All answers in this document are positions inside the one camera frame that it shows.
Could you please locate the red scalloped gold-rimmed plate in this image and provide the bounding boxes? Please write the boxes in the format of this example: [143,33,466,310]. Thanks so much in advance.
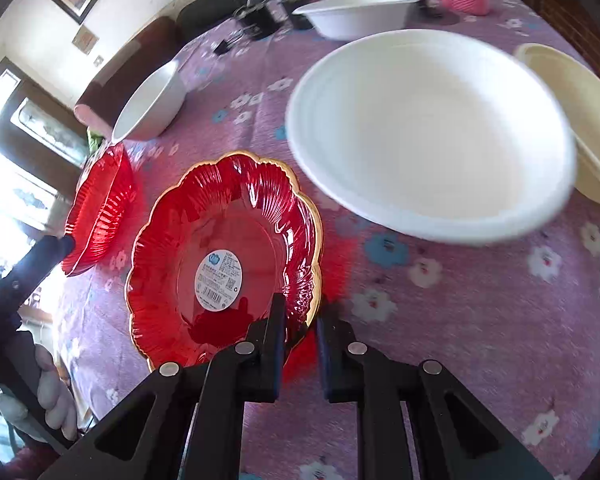
[125,151,323,370]

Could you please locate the large white paper bowl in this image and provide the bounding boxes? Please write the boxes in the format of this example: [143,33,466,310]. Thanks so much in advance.
[286,29,577,245]

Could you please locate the beige paper plate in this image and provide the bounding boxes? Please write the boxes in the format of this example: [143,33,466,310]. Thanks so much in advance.
[514,44,600,204]

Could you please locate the white gloved left hand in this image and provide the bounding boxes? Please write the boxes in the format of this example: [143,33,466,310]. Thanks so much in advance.
[0,344,78,442]

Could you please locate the maroon armchair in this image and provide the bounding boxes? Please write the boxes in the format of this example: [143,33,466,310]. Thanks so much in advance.
[73,16,183,138]

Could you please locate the small black charger plug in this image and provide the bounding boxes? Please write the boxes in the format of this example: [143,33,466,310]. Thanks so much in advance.
[213,36,240,56]

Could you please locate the black jar with cables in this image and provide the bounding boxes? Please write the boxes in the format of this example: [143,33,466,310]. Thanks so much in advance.
[233,0,280,41]

